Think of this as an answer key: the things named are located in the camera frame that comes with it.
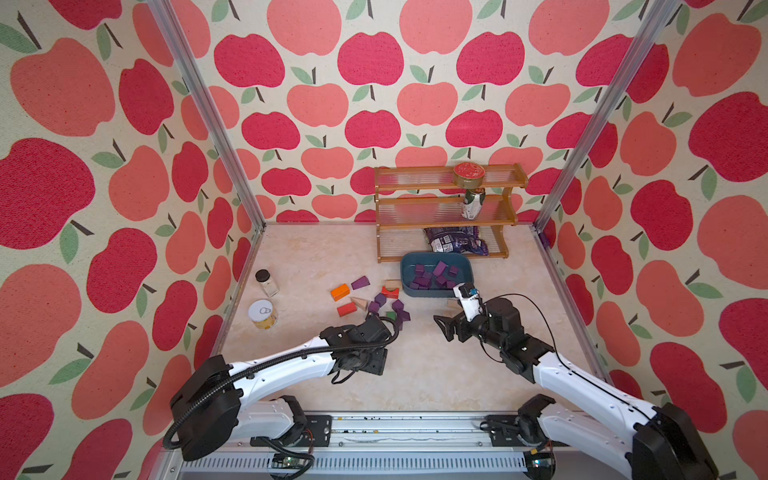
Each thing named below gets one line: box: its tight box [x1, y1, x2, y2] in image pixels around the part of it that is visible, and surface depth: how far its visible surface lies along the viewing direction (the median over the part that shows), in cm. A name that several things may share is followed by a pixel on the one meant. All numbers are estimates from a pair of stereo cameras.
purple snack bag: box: [423, 226, 489, 256], surface depth 109 cm
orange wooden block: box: [330, 284, 351, 302], surface depth 101 cm
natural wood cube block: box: [385, 279, 402, 293], surface depth 103 cm
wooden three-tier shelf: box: [374, 164, 529, 263], surface depth 114 cm
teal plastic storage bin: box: [401, 252, 436, 298], surface depth 109 cm
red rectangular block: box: [337, 302, 357, 317], surface depth 98 cm
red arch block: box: [382, 286, 400, 299], surface depth 101 cm
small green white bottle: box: [461, 187, 486, 220], surface depth 98 cm
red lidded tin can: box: [453, 162, 486, 189], surface depth 93 cm
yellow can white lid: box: [248, 299, 276, 330], surface depth 92 cm
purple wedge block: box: [351, 275, 371, 291], surface depth 106 cm
